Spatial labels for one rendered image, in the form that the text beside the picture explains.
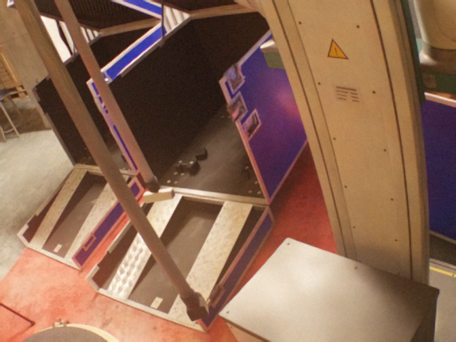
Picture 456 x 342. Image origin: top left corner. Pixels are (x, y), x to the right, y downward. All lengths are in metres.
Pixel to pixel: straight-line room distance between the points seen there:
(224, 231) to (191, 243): 0.28
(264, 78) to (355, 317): 1.66
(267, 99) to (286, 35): 1.52
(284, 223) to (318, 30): 1.88
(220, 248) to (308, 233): 0.49
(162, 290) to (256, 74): 1.29
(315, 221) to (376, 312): 1.56
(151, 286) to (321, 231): 1.01
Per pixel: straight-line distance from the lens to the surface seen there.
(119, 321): 2.79
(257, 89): 2.56
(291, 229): 2.77
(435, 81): 1.11
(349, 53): 1.06
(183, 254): 2.88
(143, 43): 3.51
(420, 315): 1.26
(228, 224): 2.74
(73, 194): 3.81
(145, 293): 2.81
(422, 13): 1.05
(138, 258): 2.95
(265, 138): 2.63
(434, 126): 1.89
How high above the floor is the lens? 1.91
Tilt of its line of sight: 34 degrees down
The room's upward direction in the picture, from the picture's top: 24 degrees counter-clockwise
